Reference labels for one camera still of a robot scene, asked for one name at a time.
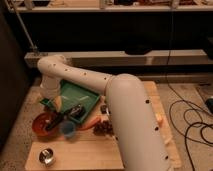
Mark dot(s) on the green plastic tray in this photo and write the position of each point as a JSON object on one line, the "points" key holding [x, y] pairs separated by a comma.
{"points": [[71, 95]]}

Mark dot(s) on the blue plastic cup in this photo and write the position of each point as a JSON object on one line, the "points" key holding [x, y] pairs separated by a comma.
{"points": [[68, 129]]}

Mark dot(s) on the dark grapes bunch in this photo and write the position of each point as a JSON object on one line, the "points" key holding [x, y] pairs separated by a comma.
{"points": [[103, 128]]}

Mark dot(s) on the red bowl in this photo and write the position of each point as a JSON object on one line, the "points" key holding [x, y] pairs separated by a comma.
{"points": [[40, 123]]}

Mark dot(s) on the small metal cup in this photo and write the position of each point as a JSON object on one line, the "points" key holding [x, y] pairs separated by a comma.
{"points": [[46, 157]]}

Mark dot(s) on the metal tripod pole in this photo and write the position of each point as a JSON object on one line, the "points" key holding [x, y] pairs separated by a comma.
{"points": [[33, 46]]}

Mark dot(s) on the orange fruit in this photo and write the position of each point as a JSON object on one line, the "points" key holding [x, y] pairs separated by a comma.
{"points": [[159, 119]]}

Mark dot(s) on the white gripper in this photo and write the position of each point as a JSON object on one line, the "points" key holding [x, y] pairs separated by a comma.
{"points": [[57, 103]]}

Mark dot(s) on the wooden board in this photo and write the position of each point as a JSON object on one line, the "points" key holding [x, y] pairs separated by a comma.
{"points": [[88, 152]]}

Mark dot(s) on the orange carrot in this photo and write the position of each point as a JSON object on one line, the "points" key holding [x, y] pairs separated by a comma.
{"points": [[90, 124]]}

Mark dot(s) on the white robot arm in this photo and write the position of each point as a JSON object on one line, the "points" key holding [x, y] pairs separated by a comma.
{"points": [[134, 122]]}

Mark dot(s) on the black ladle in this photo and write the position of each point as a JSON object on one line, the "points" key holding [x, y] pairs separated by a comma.
{"points": [[74, 112]]}

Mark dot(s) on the white shelf rack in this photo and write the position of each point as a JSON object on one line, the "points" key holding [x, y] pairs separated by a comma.
{"points": [[106, 33]]}

